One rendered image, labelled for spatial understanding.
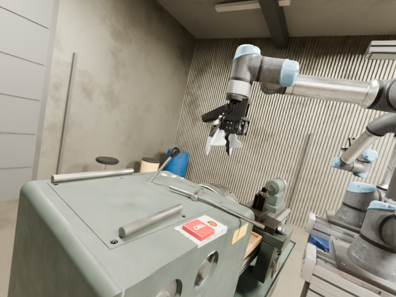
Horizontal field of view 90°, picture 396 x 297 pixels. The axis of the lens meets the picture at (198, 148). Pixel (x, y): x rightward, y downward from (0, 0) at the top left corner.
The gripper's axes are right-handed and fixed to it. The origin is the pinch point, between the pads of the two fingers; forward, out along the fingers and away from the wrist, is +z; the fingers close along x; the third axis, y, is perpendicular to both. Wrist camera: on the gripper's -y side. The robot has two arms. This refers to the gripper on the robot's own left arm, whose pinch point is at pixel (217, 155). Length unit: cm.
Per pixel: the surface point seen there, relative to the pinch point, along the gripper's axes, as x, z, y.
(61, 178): -35.1, 15.3, -28.4
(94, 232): -38.1, 16.6, -1.1
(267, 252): 73, 61, 11
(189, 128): 341, 8, -296
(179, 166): 278, 93, -249
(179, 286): -25.2, 25.8, 13.2
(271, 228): 74, 46, 9
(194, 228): -19.9, 15.4, 10.3
